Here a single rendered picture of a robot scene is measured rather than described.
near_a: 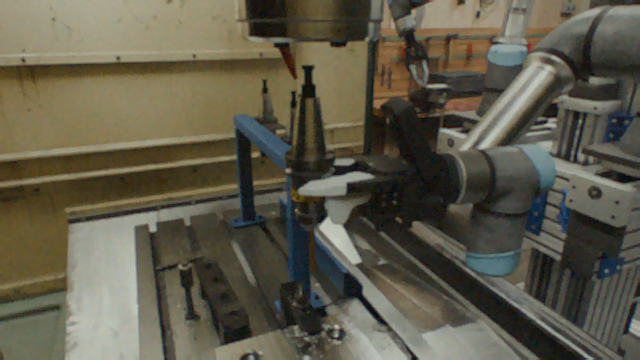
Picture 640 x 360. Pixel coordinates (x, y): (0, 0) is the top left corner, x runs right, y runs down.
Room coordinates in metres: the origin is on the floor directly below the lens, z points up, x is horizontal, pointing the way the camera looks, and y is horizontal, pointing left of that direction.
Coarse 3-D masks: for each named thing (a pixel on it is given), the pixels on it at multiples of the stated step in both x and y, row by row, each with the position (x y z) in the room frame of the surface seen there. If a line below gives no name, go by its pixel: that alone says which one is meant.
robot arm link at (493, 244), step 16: (448, 208) 0.61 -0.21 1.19; (464, 208) 0.60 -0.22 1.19; (480, 208) 0.55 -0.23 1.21; (448, 224) 0.60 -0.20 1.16; (464, 224) 0.58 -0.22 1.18; (480, 224) 0.55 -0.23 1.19; (496, 224) 0.53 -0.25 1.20; (512, 224) 0.53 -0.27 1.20; (464, 240) 0.57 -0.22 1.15; (480, 240) 0.54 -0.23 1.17; (496, 240) 0.53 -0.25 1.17; (512, 240) 0.53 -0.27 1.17; (480, 256) 0.54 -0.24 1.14; (496, 256) 0.53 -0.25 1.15; (512, 256) 0.53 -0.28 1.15; (480, 272) 0.54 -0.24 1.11; (496, 272) 0.53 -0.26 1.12; (512, 272) 0.54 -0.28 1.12
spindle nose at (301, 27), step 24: (240, 0) 0.45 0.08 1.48; (264, 0) 0.42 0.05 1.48; (288, 0) 0.41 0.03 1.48; (312, 0) 0.41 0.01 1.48; (336, 0) 0.41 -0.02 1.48; (360, 0) 0.43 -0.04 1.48; (384, 0) 0.47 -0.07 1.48; (240, 24) 0.45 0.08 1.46; (264, 24) 0.42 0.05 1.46; (288, 24) 0.41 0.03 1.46; (312, 24) 0.41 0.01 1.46; (336, 24) 0.42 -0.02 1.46; (360, 24) 0.43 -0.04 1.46
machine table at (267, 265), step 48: (144, 240) 1.04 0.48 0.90; (192, 240) 1.09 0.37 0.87; (240, 240) 1.03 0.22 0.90; (144, 288) 0.81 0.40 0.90; (192, 288) 0.81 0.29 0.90; (240, 288) 0.81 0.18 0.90; (336, 288) 0.81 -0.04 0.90; (144, 336) 0.65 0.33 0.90; (192, 336) 0.65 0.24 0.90; (384, 336) 0.65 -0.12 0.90
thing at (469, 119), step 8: (456, 112) 1.51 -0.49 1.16; (464, 112) 1.51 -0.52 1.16; (472, 112) 1.51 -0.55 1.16; (464, 120) 1.45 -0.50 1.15; (472, 120) 1.41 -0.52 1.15; (544, 120) 1.39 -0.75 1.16; (464, 128) 1.45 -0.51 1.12; (472, 128) 1.44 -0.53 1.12; (536, 128) 1.46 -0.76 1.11; (544, 128) 1.48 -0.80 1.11
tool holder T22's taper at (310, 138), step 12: (300, 96) 0.49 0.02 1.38; (300, 108) 0.48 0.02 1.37; (312, 108) 0.48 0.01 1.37; (300, 120) 0.48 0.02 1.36; (312, 120) 0.47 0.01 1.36; (300, 132) 0.47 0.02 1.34; (312, 132) 0.47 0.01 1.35; (324, 132) 0.48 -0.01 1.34; (300, 144) 0.47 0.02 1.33; (312, 144) 0.47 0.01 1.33; (324, 144) 0.48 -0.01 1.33; (300, 156) 0.47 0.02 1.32; (312, 156) 0.47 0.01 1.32
